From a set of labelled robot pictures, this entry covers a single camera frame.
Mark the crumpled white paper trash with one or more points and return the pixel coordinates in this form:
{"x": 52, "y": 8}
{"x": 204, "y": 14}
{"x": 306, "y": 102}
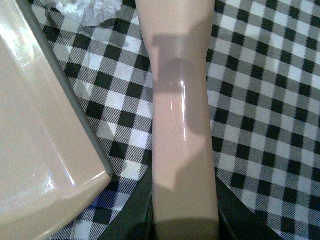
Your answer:
{"x": 88, "y": 13}

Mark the black white checkered cloth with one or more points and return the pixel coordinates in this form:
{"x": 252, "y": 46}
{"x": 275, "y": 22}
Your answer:
{"x": 264, "y": 95}

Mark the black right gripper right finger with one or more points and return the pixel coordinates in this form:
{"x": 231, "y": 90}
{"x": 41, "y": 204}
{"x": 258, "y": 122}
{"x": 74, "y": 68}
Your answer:
{"x": 236, "y": 221}

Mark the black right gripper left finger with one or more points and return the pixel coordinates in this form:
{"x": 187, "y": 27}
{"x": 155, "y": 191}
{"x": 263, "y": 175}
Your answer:
{"x": 135, "y": 220}

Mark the beige plastic dustpan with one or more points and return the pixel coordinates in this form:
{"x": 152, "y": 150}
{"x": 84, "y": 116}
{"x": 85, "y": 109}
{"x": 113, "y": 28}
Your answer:
{"x": 52, "y": 165}

